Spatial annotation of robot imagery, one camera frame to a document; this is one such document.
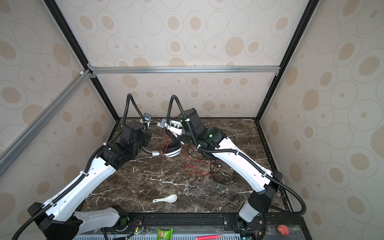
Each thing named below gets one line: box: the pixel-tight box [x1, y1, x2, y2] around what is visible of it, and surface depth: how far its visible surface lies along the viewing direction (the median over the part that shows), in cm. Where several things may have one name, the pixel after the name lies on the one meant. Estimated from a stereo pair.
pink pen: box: [196, 234, 224, 240], surface depth 71 cm
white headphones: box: [141, 129, 182, 158], surface depth 75 cm
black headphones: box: [198, 140, 215, 158], surface depth 46 cm
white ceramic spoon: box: [152, 194, 178, 203], surface depth 82 cm
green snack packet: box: [157, 227, 174, 240], surface depth 71 cm
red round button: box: [277, 224, 290, 236], surface depth 71 cm
